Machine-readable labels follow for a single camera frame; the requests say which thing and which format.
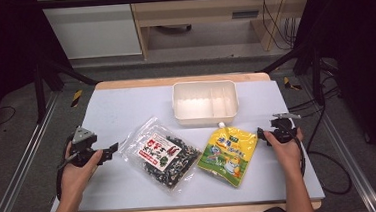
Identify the wooden table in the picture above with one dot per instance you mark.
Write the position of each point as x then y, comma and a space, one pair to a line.
181, 80

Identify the yellow spout pouch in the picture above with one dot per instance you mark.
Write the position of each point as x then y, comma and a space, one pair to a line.
228, 156

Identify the white plastic container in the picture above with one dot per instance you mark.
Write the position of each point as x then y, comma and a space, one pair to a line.
205, 103

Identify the white cabinet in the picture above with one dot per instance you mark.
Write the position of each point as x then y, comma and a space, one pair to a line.
93, 29

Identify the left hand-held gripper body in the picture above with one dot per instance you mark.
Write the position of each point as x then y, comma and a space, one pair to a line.
84, 145

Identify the wooden desk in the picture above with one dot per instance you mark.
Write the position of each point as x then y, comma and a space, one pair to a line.
202, 8

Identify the person's left hand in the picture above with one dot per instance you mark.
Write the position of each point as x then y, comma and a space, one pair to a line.
76, 179

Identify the black curtain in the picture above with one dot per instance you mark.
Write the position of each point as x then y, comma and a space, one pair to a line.
1, 49
363, 57

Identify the black frame leg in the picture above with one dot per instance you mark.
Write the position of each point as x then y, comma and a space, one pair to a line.
39, 93
316, 73

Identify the person's right hand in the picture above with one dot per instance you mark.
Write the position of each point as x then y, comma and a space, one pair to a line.
288, 155

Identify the aluminium floor rail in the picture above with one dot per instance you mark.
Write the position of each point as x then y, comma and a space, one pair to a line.
19, 164
342, 148

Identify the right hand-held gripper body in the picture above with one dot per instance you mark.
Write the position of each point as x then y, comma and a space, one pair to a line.
283, 129

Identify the clear bag of dried seaweed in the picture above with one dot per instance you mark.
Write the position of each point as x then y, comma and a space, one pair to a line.
161, 158

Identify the yellow black floor tape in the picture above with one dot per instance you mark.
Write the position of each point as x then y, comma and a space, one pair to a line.
289, 84
76, 97

